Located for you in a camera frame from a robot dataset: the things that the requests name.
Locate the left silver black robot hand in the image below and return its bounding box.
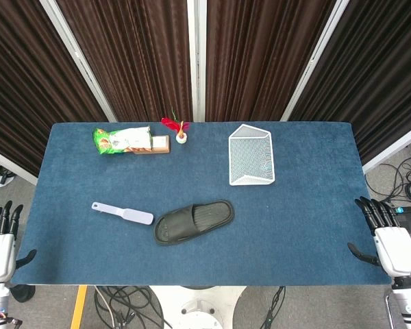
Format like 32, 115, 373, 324
0, 200, 38, 284

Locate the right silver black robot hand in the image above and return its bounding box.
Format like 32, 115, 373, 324
347, 195, 411, 278

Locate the lavender plastic brush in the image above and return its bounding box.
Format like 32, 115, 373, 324
91, 202, 155, 226

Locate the black rubber slipper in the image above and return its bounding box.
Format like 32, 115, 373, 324
153, 199, 235, 246

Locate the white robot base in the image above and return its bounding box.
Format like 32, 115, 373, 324
149, 285, 246, 329

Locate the blue table mat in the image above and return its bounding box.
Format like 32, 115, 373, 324
10, 121, 393, 287

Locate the green snack bag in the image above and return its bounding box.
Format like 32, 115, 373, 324
92, 125, 154, 156

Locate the brown pleated partition panel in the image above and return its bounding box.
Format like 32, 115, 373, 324
39, 0, 198, 123
282, 0, 411, 174
0, 0, 118, 186
195, 0, 349, 123

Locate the brown wooden block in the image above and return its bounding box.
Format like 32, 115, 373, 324
134, 135, 171, 156

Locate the red feather shuttlecock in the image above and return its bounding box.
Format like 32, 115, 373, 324
160, 108, 191, 145

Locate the black floor cable bundle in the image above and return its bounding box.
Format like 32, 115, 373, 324
364, 136, 411, 206

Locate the black cable tangle under table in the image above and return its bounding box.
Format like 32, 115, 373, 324
94, 286, 167, 329

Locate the white wire mesh basket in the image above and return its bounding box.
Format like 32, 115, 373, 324
228, 123, 276, 186

